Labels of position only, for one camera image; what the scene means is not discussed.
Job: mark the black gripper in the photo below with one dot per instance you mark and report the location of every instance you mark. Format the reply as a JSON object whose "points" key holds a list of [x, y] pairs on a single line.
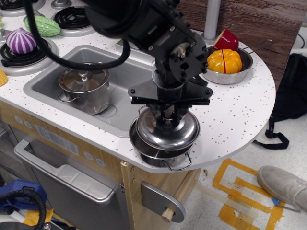
{"points": [[192, 92]]}

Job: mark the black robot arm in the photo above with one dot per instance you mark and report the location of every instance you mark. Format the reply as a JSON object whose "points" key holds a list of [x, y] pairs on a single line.
{"points": [[158, 29]]}

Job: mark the tall steel pot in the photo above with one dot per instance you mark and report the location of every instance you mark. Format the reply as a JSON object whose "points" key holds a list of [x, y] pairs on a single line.
{"points": [[86, 93]]}

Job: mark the steel lid on tall pot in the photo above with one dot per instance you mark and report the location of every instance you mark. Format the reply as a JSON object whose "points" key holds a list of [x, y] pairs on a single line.
{"points": [[78, 81]]}

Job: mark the silver toy faucet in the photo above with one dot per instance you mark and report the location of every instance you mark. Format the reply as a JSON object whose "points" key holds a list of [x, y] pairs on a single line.
{"points": [[135, 52]]}

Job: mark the yellow toy pumpkin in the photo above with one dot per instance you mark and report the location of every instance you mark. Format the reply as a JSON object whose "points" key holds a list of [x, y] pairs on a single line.
{"points": [[225, 61]]}

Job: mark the red toy apple half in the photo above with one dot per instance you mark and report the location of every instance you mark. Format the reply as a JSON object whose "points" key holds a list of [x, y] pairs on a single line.
{"points": [[226, 40]]}

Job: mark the wooden peg hanger plate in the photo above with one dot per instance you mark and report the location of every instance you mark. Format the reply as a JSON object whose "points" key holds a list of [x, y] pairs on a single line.
{"points": [[159, 201]]}

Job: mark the orange floor tape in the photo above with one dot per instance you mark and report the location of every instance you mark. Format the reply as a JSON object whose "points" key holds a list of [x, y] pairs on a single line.
{"points": [[247, 206]]}

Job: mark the silver support pole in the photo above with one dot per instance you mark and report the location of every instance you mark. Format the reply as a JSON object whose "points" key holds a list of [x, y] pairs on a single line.
{"points": [[209, 34]]}

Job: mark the black backpack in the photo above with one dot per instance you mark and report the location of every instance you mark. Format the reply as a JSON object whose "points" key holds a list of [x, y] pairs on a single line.
{"points": [[290, 101]]}

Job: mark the grey toy oven door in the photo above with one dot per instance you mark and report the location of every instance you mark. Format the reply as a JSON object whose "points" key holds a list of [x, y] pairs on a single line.
{"points": [[76, 193]]}

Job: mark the grey toy sink basin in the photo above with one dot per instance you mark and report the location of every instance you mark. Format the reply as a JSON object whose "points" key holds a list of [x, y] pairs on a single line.
{"points": [[117, 117]]}

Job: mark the black rear stove burner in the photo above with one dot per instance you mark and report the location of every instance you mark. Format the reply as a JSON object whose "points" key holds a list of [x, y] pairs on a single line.
{"points": [[73, 22]]}

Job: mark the black stove burner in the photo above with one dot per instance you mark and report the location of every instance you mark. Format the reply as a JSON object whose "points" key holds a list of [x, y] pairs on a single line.
{"points": [[14, 64], [73, 22], [15, 8]]}

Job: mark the grey shoe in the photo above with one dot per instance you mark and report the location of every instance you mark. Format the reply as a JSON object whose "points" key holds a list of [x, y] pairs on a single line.
{"points": [[283, 186]]}

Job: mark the green toy bitter gourd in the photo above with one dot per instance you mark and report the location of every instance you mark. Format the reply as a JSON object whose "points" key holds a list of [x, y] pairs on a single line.
{"points": [[46, 27]]}

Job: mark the silver stove knob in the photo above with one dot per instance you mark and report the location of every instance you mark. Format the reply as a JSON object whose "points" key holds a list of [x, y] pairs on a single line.
{"points": [[60, 4]]}

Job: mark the purple striped toy onion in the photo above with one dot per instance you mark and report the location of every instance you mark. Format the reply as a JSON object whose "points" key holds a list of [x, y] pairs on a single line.
{"points": [[20, 41]]}

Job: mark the black front stove burner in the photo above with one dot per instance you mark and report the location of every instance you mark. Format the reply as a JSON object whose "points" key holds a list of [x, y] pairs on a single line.
{"points": [[14, 64]]}

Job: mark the yellow toy corn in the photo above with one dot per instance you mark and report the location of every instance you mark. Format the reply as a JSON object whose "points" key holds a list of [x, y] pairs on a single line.
{"points": [[3, 78]]}

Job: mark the blue clamp tool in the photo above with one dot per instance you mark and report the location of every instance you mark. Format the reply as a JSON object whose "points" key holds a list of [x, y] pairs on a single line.
{"points": [[24, 195]]}

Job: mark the black far stove burner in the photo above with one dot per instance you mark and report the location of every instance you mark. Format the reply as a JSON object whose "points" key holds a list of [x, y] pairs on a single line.
{"points": [[15, 8]]}

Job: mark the steel saucepan with wire handle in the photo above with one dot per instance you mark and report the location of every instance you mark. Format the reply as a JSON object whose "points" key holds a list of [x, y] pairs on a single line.
{"points": [[227, 79]]}

